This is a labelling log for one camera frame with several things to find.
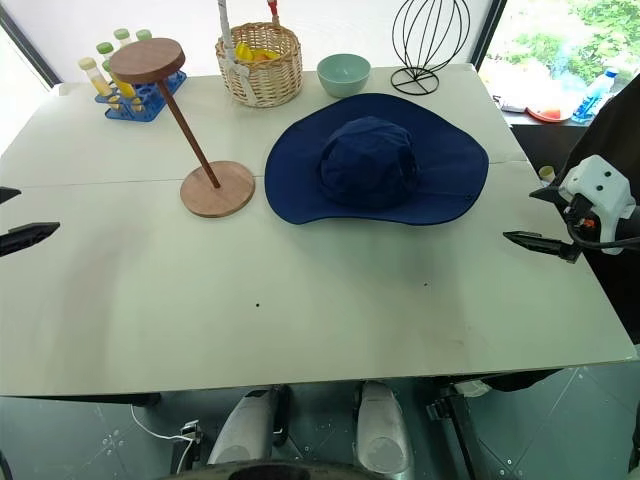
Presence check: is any blue test tube rack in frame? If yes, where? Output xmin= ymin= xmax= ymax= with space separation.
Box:
xmin=94 ymin=70 xmax=188 ymax=123

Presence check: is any cream cap yellow tube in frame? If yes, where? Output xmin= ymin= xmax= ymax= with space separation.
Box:
xmin=77 ymin=56 xmax=114 ymax=98

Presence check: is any black wire balloon stand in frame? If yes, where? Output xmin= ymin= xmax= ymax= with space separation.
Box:
xmin=390 ymin=0 xmax=472 ymax=97

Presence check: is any wooden hat stand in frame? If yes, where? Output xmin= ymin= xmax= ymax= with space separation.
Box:
xmin=108 ymin=38 xmax=257 ymax=219

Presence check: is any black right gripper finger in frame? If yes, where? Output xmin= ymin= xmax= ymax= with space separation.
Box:
xmin=529 ymin=185 xmax=568 ymax=207
xmin=502 ymin=230 xmax=574 ymax=259

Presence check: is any black table crossbar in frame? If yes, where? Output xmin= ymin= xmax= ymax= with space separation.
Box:
xmin=0 ymin=393 xmax=163 ymax=410

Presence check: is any black window frame post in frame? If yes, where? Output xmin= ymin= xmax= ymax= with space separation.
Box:
xmin=0 ymin=6 xmax=57 ymax=87
xmin=476 ymin=0 xmax=507 ymax=72

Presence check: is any woven wicker basket with handle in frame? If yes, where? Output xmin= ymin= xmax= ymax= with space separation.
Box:
xmin=215 ymin=0 xmax=305 ymax=109

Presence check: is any black side cabinet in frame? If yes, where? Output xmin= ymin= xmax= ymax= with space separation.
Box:
xmin=501 ymin=110 xmax=599 ymax=177

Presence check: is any dark rounded robot torso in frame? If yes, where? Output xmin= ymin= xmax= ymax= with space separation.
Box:
xmin=172 ymin=460 xmax=419 ymax=480

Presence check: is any yellow object in basket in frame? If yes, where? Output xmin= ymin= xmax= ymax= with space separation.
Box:
xmin=234 ymin=42 xmax=281 ymax=64

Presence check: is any blue label water bottle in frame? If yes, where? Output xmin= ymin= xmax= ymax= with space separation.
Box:
xmin=571 ymin=66 xmax=622 ymax=125

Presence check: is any red plate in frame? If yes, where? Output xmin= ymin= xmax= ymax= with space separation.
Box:
xmin=526 ymin=104 xmax=572 ymax=123

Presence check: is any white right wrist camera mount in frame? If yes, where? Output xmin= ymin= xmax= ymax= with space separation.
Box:
xmin=558 ymin=154 xmax=637 ymax=257

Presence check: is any navy blue wide-brim hat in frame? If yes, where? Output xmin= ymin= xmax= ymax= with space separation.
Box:
xmin=264 ymin=93 xmax=490 ymax=228

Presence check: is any white power cable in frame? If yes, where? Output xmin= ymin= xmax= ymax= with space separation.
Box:
xmin=130 ymin=403 xmax=197 ymax=476

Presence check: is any grey robot right leg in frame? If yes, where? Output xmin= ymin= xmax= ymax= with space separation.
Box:
xmin=353 ymin=380 xmax=416 ymax=474

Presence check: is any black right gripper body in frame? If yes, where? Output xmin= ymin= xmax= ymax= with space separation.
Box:
xmin=559 ymin=193 xmax=595 ymax=264

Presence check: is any black table leg frame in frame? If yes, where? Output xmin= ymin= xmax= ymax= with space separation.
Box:
xmin=426 ymin=380 xmax=497 ymax=480

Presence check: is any grey robot leg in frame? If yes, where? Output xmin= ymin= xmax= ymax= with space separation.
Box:
xmin=206 ymin=383 xmax=292 ymax=467
xmin=353 ymin=380 xmax=416 ymax=474

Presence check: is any grey robot left leg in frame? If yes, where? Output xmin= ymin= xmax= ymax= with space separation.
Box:
xmin=206 ymin=383 xmax=292 ymax=467

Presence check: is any pale green ceramic bowl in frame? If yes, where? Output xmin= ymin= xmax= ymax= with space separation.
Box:
xmin=316 ymin=53 xmax=372 ymax=99

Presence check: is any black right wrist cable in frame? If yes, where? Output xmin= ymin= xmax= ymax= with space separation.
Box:
xmin=570 ymin=219 xmax=640 ymax=251

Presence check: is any white cloth strip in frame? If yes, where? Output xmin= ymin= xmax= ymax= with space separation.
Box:
xmin=217 ymin=0 xmax=252 ymax=104

